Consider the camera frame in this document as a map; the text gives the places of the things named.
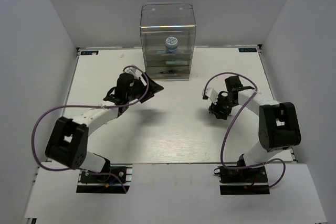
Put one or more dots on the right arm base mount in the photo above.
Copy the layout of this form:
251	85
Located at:
252	181

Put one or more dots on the blue round tape jar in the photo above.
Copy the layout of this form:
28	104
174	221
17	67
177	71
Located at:
171	45

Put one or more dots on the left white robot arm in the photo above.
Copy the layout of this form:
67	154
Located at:
69	138

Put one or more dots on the clear acrylic drawer organizer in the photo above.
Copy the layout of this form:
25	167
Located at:
168	32

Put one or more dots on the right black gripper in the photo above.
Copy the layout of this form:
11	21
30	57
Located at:
216	108

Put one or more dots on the left blue corner label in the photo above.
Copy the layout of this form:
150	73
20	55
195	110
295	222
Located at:
89	53

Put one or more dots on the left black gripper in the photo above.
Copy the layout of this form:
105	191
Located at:
153	88

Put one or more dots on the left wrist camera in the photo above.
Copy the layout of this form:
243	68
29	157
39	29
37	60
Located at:
131	69

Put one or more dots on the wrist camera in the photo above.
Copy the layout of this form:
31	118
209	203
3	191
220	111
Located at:
131	69
210	93

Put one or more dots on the green pen refill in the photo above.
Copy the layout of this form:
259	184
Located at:
170	72

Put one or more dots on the right blue corner label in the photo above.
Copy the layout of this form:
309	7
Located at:
247	49

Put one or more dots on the red pen refill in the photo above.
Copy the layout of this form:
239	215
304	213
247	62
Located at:
171	76

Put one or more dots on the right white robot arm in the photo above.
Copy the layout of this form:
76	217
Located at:
278	127

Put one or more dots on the blue corner label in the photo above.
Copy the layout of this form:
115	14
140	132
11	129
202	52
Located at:
89	53
247	49

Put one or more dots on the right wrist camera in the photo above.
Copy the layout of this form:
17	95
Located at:
210	93

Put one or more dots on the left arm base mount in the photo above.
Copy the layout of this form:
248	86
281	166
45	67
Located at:
118	181

